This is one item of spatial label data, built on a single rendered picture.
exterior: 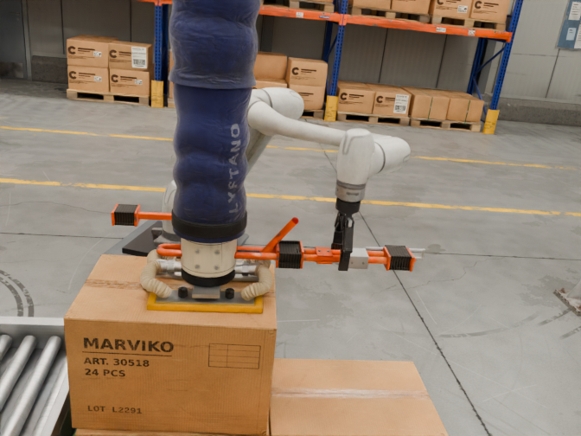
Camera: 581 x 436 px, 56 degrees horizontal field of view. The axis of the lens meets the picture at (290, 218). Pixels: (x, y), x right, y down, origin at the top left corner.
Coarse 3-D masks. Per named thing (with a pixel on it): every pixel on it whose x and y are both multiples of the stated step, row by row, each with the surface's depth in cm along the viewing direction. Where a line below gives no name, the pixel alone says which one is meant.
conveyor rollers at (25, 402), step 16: (0, 336) 206; (32, 336) 208; (0, 352) 198; (16, 352) 199; (48, 352) 200; (16, 368) 191; (48, 368) 195; (64, 368) 193; (0, 384) 182; (32, 384) 184; (0, 400) 177; (32, 400) 179; (48, 400) 178; (16, 416) 170; (16, 432) 166
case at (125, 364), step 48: (96, 288) 169; (192, 288) 174; (240, 288) 177; (96, 336) 156; (144, 336) 157; (192, 336) 157; (240, 336) 158; (96, 384) 163; (144, 384) 163; (192, 384) 164; (240, 384) 165; (192, 432) 171; (240, 432) 172
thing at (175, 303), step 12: (180, 288) 164; (228, 288) 166; (156, 300) 162; (168, 300) 162; (180, 300) 163; (192, 300) 163; (204, 300) 164; (216, 300) 164; (228, 300) 165; (240, 300) 165; (252, 300) 166; (240, 312) 163; (252, 312) 164
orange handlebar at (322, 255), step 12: (144, 216) 191; (156, 216) 191; (168, 216) 192; (156, 252) 168; (168, 252) 166; (180, 252) 167; (240, 252) 169; (312, 252) 175; (324, 252) 173; (336, 252) 175; (372, 252) 177
